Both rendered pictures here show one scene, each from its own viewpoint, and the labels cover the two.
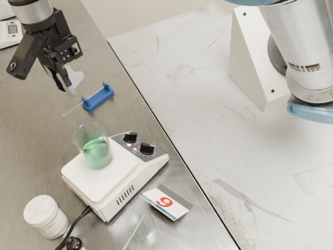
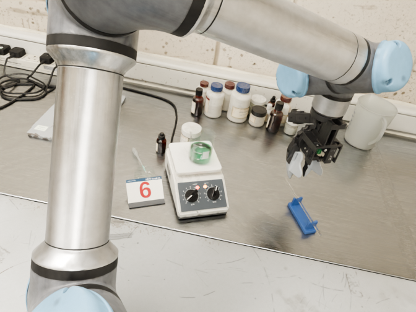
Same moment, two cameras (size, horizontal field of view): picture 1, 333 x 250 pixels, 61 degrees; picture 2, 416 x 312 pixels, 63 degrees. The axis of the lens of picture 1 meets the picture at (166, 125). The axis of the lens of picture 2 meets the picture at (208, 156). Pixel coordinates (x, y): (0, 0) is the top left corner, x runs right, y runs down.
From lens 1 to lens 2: 0.79 m
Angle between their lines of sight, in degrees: 73
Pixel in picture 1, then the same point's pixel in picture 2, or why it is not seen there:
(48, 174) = (233, 158)
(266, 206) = not seen: hidden behind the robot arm
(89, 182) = (186, 147)
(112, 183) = (173, 154)
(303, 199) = not seen: hidden behind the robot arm
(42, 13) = (315, 103)
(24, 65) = (293, 115)
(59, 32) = (319, 134)
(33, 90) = (350, 184)
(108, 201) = (168, 155)
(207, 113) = (204, 288)
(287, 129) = not seen: outside the picture
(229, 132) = (163, 285)
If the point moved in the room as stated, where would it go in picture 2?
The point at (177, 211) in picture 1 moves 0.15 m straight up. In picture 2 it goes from (132, 190) to (131, 143)
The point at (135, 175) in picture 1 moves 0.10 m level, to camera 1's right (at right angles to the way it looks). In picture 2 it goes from (173, 173) to (150, 197)
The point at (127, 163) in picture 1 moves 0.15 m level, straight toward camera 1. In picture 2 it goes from (181, 166) to (124, 152)
